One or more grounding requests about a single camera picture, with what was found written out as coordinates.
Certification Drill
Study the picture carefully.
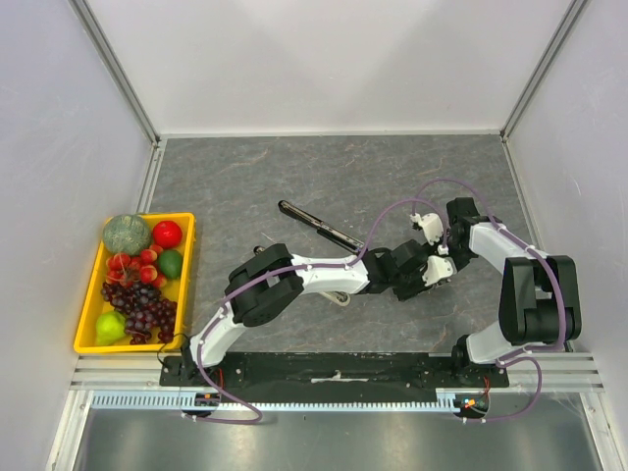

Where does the silver and black stapler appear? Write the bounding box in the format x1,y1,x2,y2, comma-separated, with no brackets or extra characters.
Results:
252,244,352,308

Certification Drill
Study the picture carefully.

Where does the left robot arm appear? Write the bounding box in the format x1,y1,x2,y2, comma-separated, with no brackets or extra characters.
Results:
181,239,453,386

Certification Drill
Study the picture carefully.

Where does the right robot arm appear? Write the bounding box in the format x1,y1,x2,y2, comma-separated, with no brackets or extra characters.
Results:
446,197,583,387

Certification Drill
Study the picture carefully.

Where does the green avocado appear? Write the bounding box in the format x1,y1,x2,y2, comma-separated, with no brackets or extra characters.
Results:
157,249,183,280

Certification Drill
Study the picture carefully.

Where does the red apple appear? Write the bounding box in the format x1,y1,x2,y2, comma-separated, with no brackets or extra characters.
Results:
152,220,183,249

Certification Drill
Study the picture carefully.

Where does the peach fruit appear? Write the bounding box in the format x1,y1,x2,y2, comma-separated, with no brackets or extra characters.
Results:
139,244,168,288

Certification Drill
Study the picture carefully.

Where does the purple grape bunch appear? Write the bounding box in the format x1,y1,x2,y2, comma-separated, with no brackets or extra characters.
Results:
100,282,178,345

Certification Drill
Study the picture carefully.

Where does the yellow plastic bin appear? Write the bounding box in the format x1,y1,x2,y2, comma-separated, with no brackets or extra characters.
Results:
74,212,195,354

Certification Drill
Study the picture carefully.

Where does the green striped melon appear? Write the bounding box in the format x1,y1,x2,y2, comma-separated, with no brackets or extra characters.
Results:
102,214,152,256

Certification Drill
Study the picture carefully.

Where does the red cherry tomato cluster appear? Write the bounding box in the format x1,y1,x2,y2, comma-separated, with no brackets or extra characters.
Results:
105,252,141,288

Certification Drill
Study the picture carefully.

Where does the green pear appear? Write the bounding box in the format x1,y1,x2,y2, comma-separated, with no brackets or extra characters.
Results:
95,310,127,346

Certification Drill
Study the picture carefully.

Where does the grey cable duct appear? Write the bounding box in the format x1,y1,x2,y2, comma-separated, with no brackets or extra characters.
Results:
91,389,469,413

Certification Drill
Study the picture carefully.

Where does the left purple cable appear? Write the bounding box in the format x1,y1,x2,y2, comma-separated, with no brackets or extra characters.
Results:
193,198,450,423

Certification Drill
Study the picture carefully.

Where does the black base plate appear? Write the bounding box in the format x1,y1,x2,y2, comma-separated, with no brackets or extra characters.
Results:
159,350,511,393

